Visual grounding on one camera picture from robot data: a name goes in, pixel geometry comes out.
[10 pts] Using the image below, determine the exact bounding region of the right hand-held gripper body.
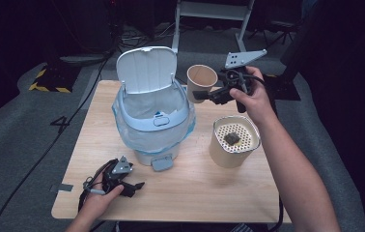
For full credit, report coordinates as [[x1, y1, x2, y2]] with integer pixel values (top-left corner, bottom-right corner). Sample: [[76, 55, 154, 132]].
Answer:
[[209, 48, 268, 114]]

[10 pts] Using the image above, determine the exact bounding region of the white pedal trash can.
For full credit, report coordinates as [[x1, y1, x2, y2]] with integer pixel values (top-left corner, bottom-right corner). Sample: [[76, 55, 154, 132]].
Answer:
[[115, 45, 192, 172]]

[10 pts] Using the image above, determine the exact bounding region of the grey tape strip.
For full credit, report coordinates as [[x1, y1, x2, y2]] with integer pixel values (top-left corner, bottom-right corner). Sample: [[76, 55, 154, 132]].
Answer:
[[49, 183, 74, 193]]

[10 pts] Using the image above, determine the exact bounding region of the yellow black striped base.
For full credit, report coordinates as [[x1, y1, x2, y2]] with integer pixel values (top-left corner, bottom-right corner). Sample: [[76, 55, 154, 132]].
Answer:
[[28, 67, 72, 95]]

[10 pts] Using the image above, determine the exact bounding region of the beige canister with perforated strainer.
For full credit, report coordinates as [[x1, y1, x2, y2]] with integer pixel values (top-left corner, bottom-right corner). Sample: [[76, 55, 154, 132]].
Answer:
[[209, 115, 262, 169]]

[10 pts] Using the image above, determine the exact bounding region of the white metal stand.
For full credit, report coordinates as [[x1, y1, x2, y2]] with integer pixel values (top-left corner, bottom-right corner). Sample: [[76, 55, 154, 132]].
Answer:
[[170, 0, 256, 54]]

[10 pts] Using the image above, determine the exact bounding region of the clear blue trash bag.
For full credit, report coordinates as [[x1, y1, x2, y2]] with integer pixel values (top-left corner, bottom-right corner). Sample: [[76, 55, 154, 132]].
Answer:
[[111, 80, 197, 155]]

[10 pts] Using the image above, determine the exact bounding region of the long black floor cable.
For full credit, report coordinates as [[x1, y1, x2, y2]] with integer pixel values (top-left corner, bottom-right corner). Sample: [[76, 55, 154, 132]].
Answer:
[[0, 52, 112, 232]]

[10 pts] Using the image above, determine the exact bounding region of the black stand base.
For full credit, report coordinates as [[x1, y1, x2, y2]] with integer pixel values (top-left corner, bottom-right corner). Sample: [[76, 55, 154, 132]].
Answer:
[[266, 74, 301, 102]]

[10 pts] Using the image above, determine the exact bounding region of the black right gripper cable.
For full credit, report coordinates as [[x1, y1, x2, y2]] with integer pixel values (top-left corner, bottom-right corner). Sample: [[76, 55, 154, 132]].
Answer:
[[267, 194, 285, 232]]

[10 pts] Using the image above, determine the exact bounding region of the person's left hand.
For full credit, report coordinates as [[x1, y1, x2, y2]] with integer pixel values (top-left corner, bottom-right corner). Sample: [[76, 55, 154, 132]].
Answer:
[[79, 181, 126, 220]]

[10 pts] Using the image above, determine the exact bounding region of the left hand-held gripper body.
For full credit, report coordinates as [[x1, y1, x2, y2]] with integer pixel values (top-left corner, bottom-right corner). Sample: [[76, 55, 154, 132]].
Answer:
[[101, 156, 135, 195]]

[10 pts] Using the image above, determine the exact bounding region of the dark tea bag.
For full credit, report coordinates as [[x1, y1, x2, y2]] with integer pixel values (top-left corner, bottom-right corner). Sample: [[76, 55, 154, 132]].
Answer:
[[223, 131, 241, 146]]

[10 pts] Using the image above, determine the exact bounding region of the person's right hand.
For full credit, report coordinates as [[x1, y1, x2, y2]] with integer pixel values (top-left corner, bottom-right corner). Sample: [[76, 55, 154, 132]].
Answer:
[[229, 66, 279, 130]]

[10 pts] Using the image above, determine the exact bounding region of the brown paper cup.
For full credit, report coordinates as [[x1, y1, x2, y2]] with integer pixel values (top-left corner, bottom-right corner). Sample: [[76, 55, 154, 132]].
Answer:
[[185, 64, 219, 104]]

